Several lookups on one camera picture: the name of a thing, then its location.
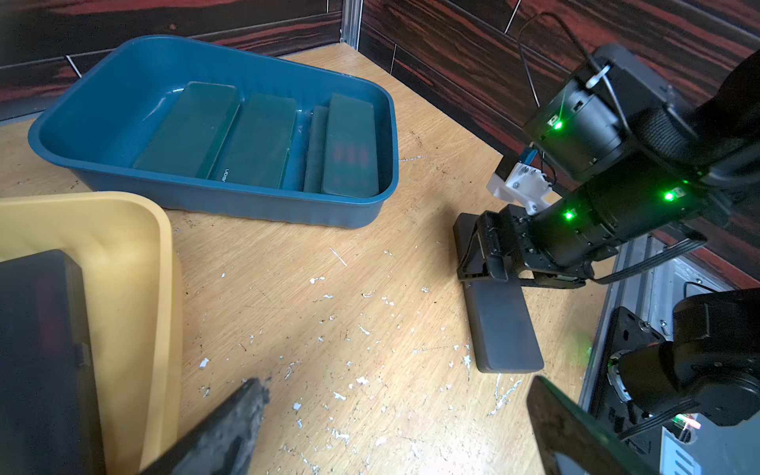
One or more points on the teal plastic storage tray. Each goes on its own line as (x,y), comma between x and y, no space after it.
(106,119)

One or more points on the black pencil case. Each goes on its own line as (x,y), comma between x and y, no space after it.
(50,421)
(503,336)

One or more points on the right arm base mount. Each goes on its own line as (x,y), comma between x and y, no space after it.
(648,385)

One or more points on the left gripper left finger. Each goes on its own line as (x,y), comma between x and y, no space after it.
(224,442)

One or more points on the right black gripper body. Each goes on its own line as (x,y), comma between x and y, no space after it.
(552,249)

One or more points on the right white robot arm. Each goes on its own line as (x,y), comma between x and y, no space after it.
(615,155)

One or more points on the yellow plastic storage tray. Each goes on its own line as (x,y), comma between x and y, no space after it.
(132,285)

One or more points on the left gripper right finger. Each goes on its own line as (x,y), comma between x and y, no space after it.
(561,427)

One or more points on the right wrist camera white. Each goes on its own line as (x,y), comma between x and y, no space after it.
(517,180)

